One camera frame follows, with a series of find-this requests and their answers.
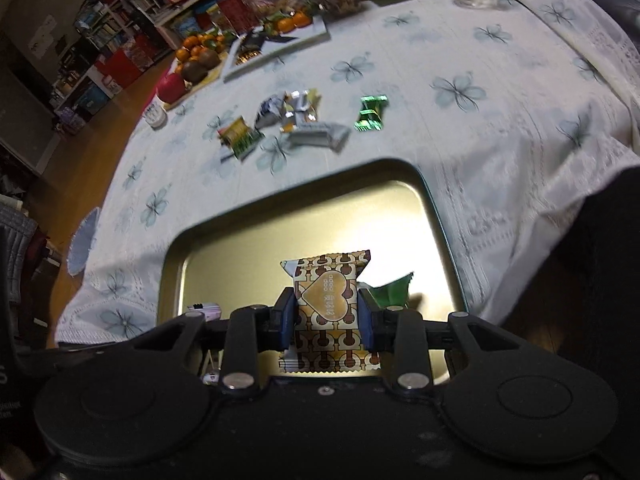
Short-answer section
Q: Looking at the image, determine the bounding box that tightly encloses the green white snack packet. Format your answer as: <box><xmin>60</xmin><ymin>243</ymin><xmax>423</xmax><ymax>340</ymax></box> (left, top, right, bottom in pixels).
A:
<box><xmin>358</xmin><ymin>272</ymin><xmax>413</xmax><ymax>309</ymax></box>

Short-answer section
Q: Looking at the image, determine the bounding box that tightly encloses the brown heart pattern packet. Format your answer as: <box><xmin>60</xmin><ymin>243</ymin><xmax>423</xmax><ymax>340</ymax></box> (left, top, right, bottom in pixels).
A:
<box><xmin>279</xmin><ymin>250</ymin><xmax>380</xmax><ymax>373</ymax></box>

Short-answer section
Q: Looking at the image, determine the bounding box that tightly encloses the shiny green candy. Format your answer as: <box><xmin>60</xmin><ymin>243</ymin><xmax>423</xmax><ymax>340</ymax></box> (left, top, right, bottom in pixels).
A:
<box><xmin>354</xmin><ymin>94</ymin><xmax>388</xmax><ymax>131</ymax></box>

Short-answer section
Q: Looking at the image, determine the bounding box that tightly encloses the gold metal tray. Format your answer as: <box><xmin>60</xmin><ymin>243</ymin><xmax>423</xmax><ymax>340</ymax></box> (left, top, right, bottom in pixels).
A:
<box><xmin>156</xmin><ymin>158</ymin><xmax>469</xmax><ymax>386</ymax></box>

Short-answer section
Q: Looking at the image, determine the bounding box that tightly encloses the green yellow snack packet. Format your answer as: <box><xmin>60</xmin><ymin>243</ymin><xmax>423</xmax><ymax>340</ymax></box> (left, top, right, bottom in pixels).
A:
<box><xmin>218</xmin><ymin>116</ymin><xmax>265</xmax><ymax>160</ymax></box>

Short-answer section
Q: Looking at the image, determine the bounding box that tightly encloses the round blue seat cushion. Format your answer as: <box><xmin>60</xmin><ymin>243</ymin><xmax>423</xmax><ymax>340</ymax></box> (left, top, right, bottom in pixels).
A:
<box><xmin>66</xmin><ymin>207</ymin><xmax>101</xmax><ymax>276</ymax></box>

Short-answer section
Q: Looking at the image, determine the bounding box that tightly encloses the white sesame crisp packet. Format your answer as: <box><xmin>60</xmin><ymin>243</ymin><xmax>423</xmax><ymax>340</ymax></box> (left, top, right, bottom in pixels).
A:
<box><xmin>285</xmin><ymin>122</ymin><xmax>350</xmax><ymax>153</ymax></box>

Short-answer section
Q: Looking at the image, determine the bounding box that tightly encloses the blue white snack packet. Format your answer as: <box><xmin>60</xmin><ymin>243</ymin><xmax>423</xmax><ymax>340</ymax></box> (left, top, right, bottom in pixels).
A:
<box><xmin>254</xmin><ymin>94</ymin><xmax>285</xmax><ymax>129</ymax></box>

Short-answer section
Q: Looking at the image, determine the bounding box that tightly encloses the silver yellow snack packet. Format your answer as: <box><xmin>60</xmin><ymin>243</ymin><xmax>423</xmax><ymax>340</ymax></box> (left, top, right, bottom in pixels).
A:
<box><xmin>281</xmin><ymin>88</ymin><xmax>320</xmax><ymax>132</ymax></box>

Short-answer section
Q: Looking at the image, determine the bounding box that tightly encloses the red apple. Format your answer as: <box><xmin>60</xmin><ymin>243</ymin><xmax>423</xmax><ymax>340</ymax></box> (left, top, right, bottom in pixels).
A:
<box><xmin>156</xmin><ymin>73</ymin><xmax>186</xmax><ymax>104</ymax></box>

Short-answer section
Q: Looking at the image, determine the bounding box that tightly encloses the wooden cutting board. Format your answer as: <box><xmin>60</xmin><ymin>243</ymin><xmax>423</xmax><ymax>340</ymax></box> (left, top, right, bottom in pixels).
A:
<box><xmin>162</xmin><ymin>52</ymin><xmax>230</xmax><ymax>111</ymax></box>

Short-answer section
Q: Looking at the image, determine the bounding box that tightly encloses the white floral lace tablecloth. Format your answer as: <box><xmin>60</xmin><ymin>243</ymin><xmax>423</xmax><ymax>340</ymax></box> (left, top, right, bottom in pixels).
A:
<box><xmin>54</xmin><ymin>0</ymin><xmax>639</xmax><ymax>344</ymax></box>

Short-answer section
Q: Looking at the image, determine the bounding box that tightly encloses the white rectangular plate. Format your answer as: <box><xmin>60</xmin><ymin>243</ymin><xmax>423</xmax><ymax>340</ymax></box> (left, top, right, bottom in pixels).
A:
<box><xmin>221</xmin><ymin>15</ymin><xmax>331</xmax><ymax>82</ymax></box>

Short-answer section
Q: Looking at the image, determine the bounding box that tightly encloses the orange tangerine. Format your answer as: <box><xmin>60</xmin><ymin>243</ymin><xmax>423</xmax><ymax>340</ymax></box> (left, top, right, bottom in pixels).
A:
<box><xmin>277</xmin><ymin>18</ymin><xmax>296</xmax><ymax>35</ymax></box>

